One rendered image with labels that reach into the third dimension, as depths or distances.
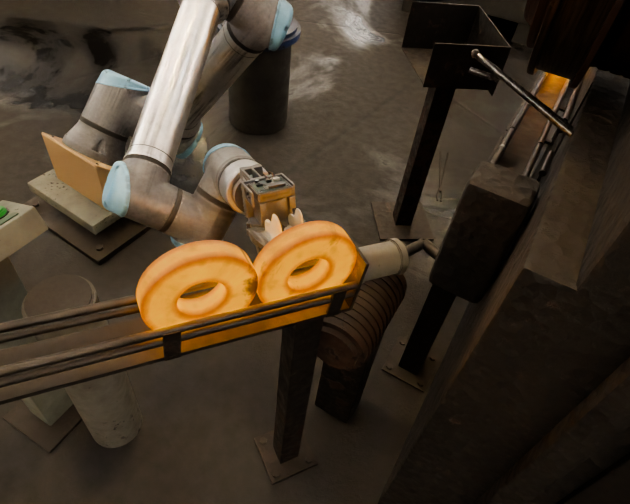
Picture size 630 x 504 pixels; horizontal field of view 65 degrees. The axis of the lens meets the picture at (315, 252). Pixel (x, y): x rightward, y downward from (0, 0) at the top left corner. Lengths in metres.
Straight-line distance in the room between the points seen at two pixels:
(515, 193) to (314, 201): 1.20
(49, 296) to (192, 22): 0.61
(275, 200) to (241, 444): 0.74
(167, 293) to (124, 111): 1.12
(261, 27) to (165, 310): 0.81
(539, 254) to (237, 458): 0.95
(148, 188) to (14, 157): 1.34
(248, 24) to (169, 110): 0.36
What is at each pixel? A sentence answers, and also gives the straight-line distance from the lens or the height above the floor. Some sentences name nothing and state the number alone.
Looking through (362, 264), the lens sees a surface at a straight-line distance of 0.73.
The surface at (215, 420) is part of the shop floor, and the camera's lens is 1.37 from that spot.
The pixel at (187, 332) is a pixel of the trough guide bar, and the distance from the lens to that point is 0.68.
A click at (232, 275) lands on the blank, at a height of 0.75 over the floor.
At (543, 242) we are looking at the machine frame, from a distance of 0.61.
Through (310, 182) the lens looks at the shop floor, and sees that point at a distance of 1.97.
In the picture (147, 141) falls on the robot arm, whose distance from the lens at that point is 0.98.
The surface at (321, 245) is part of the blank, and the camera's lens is 0.67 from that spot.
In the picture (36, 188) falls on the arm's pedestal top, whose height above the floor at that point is 0.12.
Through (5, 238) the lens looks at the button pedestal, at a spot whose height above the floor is 0.60.
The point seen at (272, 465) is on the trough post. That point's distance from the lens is 1.31.
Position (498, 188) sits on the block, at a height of 0.80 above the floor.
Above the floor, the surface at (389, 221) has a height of 0.01.
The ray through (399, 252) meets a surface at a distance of 0.79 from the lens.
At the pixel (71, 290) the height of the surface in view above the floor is 0.52.
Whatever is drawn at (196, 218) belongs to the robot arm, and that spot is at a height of 0.59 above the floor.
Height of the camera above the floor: 1.25
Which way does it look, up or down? 47 degrees down
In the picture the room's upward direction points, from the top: 8 degrees clockwise
